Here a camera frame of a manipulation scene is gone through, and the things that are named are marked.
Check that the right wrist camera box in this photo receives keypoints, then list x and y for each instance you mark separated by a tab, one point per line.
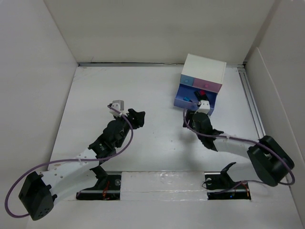
203	107

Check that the blue highlighter marker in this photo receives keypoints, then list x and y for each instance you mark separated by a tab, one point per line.
188	99

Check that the aluminium rail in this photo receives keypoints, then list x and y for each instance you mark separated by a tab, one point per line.
126	64
251	102

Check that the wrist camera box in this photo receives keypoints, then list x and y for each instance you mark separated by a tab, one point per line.
116	108
203	107

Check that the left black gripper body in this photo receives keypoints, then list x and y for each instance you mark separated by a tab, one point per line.
134	121

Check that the light blue drawer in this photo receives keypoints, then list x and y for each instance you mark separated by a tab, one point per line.
186	80

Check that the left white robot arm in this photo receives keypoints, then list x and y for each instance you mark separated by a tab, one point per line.
41	192

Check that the back aluminium rail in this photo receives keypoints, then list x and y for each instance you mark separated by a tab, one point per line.
126	64

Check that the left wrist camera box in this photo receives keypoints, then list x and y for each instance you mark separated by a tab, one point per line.
116	108

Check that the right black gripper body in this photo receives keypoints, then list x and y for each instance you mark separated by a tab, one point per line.
189	116

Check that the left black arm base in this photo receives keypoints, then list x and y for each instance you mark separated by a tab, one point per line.
107	186

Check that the purple blue drawer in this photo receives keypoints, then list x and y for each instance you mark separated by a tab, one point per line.
188	91

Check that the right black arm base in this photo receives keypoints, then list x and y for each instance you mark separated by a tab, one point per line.
220	186

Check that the white drawer cabinet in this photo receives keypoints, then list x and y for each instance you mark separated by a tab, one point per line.
204	68

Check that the pink highlighter marker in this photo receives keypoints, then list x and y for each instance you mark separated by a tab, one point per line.
201	95

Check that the right aluminium rail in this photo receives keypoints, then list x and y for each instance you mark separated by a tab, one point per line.
251	102

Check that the pink drawer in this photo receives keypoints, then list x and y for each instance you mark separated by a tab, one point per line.
207	85

